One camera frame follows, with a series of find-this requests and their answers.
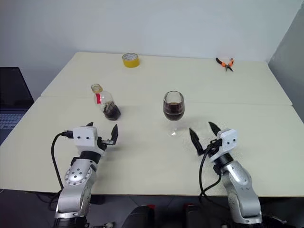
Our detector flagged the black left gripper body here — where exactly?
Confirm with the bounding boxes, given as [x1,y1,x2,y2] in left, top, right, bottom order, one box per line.
[96,136,113,151]

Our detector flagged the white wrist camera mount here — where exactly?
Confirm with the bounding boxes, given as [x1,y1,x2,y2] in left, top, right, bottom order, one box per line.
[210,128,238,165]
[72,126,107,158]

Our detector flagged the orange and black pliers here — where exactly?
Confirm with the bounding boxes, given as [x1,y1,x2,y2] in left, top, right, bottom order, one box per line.
[215,57,235,73]

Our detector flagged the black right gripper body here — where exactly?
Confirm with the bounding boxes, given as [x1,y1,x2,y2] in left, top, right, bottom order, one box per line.
[201,138,224,159]

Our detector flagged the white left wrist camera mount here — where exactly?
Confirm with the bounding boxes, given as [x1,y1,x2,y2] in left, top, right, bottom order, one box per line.
[72,126,107,158]

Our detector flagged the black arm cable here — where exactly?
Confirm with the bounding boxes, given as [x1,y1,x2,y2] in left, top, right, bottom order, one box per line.
[50,129,74,191]
[198,144,223,199]

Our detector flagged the plastic bottle with dark drink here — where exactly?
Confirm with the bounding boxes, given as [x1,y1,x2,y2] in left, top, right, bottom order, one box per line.
[91,83,122,122]

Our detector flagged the dark laptop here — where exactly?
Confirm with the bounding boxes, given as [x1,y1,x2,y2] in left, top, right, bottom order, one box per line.
[0,66,35,146]

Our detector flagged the yellow tape roll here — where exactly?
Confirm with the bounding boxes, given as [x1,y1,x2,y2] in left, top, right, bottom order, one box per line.
[122,52,140,68]

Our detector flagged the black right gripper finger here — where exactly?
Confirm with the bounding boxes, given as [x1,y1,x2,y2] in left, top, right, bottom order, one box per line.
[208,121,221,139]
[189,127,205,157]

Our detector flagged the clear wine glass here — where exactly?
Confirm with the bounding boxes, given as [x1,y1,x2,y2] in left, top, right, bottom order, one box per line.
[162,90,186,137]

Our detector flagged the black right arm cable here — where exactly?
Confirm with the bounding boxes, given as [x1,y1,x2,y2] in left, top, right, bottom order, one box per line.
[198,144,223,199]

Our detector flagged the dark rounded shape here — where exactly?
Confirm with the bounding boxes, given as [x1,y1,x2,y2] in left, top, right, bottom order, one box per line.
[122,204,155,228]

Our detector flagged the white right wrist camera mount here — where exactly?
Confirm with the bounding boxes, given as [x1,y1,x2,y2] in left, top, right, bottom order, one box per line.
[210,128,238,165]

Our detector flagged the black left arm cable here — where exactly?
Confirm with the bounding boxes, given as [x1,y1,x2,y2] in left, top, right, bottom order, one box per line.
[50,129,74,191]

